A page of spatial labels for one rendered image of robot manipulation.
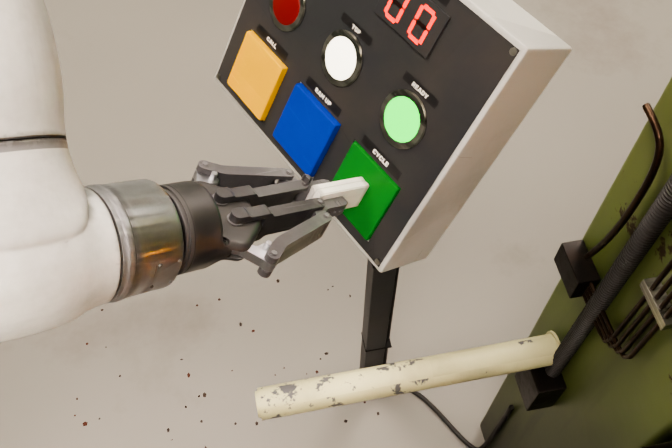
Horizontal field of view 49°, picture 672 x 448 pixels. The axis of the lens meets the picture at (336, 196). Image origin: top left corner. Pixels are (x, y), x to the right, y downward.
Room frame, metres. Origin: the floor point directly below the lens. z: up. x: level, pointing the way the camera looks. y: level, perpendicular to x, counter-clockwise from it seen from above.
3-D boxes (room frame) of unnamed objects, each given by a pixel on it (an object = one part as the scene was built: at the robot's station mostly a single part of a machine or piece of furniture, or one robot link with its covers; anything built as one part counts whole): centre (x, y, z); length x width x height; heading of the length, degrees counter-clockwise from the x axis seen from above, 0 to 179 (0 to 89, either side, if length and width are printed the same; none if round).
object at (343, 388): (0.37, -0.11, 0.62); 0.44 x 0.05 x 0.05; 101
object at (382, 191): (0.43, -0.03, 1.00); 0.07 x 0.05 x 0.07; 36
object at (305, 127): (0.51, 0.03, 1.01); 0.07 x 0.05 x 0.07; 36
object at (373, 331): (0.58, -0.08, 0.54); 0.04 x 0.04 x 1.08; 11
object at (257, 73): (0.59, 0.09, 1.01); 0.07 x 0.05 x 0.07; 36
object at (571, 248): (0.45, -0.31, 0.80); 0.06 x 0.03 x 0.04; 11
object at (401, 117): (0.45, -0.06, 1.09); 0.05 x 0.03 x 0.04; 11
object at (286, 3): (0.62, 0.05, 1.09); 0.05 x 0.03 x 0.04; 11
